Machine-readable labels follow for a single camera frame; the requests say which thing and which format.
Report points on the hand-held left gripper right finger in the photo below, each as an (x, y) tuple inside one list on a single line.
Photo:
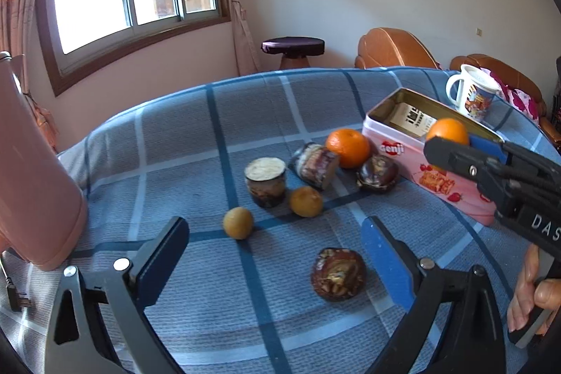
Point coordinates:
[(385, 264)]

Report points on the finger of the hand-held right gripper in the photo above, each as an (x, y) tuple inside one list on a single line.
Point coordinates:
[(451, 159), (486, 146)]

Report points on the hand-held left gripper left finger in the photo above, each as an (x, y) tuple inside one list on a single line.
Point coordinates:
[(164, 255)]

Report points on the large orange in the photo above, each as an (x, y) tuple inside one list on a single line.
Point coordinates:
[(447, 132), (348, 148)]

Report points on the pink tin box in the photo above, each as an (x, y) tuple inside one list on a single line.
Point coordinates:
[(407, 163)]

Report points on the dark round pastry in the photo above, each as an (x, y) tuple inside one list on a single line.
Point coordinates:
[(338, 274), (377, 174)]

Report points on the small yellow fruit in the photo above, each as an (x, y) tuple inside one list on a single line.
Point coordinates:
[(306, 202), (238, 223)]

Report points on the person's right hand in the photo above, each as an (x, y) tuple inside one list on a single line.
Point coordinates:
[(523, 288)]

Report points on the white printed mug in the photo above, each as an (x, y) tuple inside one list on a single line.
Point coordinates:
[(475, 98)]

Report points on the brown leather sofa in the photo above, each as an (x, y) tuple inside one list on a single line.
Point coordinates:
[(480, 63)]

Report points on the blue plaid tablecloth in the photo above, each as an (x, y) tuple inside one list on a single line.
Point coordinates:
[(175, 146)]

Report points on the upright wrapped cake cup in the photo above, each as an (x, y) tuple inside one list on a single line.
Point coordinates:
[(265, 183)]

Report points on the pink electric kettle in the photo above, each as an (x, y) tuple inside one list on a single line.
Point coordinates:
[(35, 181)]

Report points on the round purple-topped stool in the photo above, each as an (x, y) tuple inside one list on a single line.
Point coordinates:
[(293, 46)]

